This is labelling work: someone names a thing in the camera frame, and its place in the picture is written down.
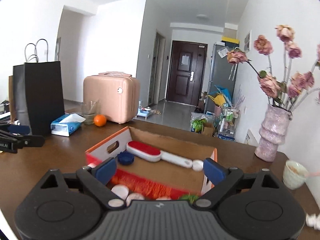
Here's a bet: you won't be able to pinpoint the white ribbed cap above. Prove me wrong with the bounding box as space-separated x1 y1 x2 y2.
111 184 130 200

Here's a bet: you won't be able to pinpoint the green spray bottle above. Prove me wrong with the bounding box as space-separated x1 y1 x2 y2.
179 193 199 204

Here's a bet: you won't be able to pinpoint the white round disc device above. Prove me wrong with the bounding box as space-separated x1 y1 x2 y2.
126 192 145 206

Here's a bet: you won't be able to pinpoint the blue purple round lid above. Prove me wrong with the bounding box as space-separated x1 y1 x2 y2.
117 151 135 166

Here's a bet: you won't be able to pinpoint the red white lint brush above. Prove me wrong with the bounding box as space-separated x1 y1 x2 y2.
126 141 193 168

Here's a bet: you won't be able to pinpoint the white plastic bottle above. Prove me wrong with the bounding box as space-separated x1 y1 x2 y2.
192 159 203 172

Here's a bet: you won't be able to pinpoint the brown paper bag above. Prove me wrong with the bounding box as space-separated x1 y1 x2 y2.
9 75 16 122

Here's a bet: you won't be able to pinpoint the black paper bag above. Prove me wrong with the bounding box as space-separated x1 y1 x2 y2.
13 43 65 135

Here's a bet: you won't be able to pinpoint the blue tissue box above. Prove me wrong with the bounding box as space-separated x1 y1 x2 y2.
50 113 86 137

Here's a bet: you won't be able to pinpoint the pale green bowl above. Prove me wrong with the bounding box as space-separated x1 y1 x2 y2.
283 160 309 190

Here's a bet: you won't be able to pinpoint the clear glass cup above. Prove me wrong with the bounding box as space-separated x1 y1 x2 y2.
81 101 98 125

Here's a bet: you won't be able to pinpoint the orange fruit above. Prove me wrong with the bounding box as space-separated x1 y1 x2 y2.
93 114 107 127

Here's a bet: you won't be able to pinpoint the pink ceramic vase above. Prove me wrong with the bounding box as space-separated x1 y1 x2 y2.
255 105 292 163

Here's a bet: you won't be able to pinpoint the red cardboard box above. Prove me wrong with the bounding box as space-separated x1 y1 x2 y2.
86 126 217 199

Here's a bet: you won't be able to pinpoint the pink suitcase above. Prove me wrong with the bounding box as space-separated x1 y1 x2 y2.
83 72 140 124

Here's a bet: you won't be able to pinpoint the dried pink roses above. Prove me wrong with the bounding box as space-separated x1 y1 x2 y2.
226 24 320 112

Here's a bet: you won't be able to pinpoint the grey refrigerator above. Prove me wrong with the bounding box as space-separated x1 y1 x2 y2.
205 42 236 101

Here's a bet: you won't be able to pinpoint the dark brown door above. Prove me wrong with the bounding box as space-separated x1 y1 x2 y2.
166 41 207 106

